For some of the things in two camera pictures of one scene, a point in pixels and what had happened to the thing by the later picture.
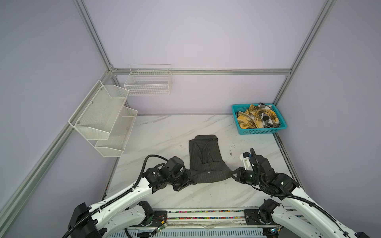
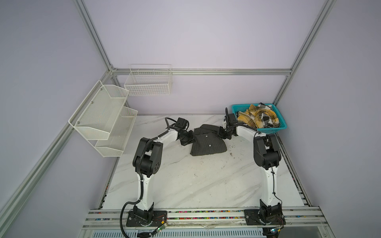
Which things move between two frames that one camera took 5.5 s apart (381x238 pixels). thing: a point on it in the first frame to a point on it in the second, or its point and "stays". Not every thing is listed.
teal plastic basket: (243, 107) stays
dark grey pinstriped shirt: (206, 163) to (207, 141)
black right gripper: (238, 175) to (220, 134)
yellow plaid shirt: (261, 116) stays
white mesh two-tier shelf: (103, 120) stays
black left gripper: (187, 181) to (191, 140)
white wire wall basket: (149, 80) stays
